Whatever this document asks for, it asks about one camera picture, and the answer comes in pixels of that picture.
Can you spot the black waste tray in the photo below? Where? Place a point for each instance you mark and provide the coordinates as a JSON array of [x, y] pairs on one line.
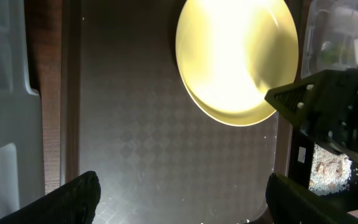
[[300, 164]]

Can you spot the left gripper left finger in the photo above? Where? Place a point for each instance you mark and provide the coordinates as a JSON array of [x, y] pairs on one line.
[[75, 202]]

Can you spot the pile of rice waste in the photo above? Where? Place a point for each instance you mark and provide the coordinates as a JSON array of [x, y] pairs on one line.
[[330, 173]]

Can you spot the grey plastic dish rack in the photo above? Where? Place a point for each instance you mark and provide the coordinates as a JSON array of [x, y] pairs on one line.
[[21, 142]]

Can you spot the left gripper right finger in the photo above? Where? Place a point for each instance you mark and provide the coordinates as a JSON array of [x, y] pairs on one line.
[[289, 202]]

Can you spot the yellow round plate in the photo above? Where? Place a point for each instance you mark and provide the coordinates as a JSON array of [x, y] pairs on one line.
[[230, 53]]

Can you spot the dark brown serving tray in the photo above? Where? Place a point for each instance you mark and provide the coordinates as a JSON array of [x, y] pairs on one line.
[[128, 118]]

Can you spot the clear plastic bin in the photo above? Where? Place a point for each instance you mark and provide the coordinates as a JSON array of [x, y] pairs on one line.
[[330, 23]]

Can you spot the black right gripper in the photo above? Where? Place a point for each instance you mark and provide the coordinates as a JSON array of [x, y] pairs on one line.
[[296, 100]]

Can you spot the green food scrap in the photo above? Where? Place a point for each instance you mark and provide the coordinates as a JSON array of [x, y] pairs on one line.
[[331, 55]]

